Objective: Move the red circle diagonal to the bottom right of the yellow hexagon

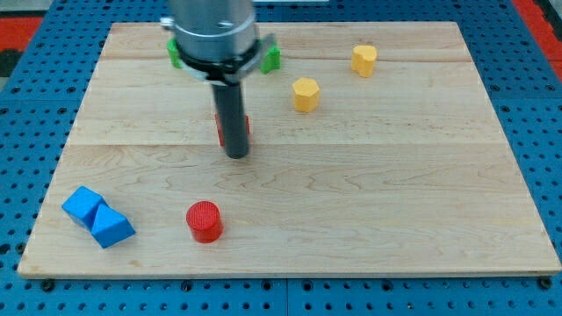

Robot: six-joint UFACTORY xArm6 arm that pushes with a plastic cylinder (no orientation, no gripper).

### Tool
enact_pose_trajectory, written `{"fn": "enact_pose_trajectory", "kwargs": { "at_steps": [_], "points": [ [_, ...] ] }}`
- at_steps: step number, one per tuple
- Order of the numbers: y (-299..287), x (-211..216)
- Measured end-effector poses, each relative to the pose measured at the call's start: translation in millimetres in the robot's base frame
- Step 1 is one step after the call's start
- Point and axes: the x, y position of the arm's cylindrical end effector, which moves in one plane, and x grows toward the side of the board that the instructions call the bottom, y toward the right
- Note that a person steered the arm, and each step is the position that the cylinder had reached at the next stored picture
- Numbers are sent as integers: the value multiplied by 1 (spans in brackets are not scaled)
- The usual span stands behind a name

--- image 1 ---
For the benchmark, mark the blue cube block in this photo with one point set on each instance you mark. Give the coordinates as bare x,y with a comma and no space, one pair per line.
82,205

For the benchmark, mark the green block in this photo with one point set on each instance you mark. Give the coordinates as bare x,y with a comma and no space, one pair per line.
173,52
271,59

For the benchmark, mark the yellow heart block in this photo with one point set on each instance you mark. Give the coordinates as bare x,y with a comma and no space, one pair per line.
363,60

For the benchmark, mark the green block left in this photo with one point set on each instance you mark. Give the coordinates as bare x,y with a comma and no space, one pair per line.
173,52

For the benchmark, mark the blue triangular block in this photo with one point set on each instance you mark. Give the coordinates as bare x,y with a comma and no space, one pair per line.
110,227

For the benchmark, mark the red block behind stick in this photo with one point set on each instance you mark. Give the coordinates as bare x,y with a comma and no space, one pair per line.
219,128

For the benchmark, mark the red cylinder block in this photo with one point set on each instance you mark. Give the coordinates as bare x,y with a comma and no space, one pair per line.
204,220

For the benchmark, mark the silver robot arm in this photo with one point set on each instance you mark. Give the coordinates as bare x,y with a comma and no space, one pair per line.
218,41

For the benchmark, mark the green block right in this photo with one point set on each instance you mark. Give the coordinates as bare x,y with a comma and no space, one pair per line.
271,59

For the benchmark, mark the wooden board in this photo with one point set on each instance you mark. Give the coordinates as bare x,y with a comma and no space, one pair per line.
406,173

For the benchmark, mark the yellow hexagon block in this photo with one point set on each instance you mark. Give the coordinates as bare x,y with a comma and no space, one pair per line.
306,94

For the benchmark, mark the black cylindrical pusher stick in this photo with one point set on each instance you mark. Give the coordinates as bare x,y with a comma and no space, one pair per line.
230,109

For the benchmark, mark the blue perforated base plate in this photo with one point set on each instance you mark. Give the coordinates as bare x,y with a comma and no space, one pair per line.
42,97

